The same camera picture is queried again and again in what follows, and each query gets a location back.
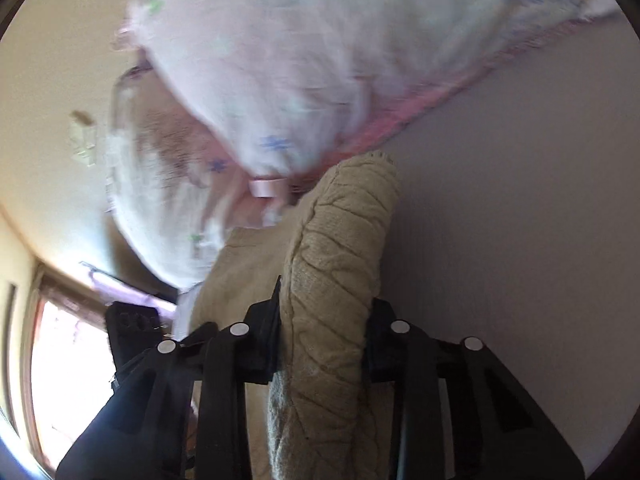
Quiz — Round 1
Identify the white floral cloth pink trim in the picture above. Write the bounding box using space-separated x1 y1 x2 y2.
102 0 621 292

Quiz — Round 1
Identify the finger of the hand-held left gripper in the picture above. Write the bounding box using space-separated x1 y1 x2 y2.
105 301 162 377

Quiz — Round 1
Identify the white wall switch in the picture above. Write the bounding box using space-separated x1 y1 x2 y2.
67 110 100 168

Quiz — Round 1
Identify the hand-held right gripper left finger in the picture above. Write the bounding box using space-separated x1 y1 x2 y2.
55 276 282 480

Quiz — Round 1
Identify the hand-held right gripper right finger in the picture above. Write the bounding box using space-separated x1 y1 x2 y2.
364 298 585 480

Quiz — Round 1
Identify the beige knit sweater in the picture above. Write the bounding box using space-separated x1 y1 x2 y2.
187 150 404 480

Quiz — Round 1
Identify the wooden framed window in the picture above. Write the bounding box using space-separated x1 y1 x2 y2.
7 270 120 472

